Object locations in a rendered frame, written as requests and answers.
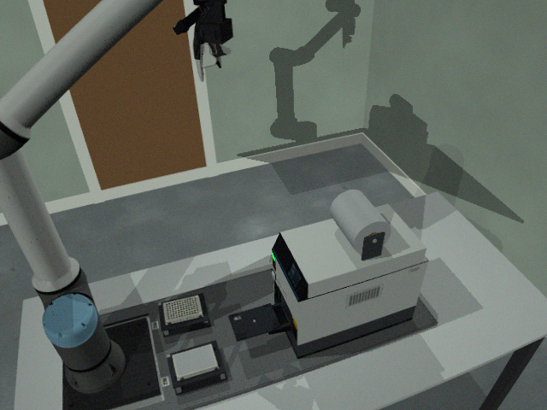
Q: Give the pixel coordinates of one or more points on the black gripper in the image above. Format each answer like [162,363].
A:
[207,30]

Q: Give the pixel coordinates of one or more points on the grey cylinder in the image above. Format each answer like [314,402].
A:
[357,218]

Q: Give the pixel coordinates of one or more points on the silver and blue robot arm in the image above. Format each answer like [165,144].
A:
[70,322]

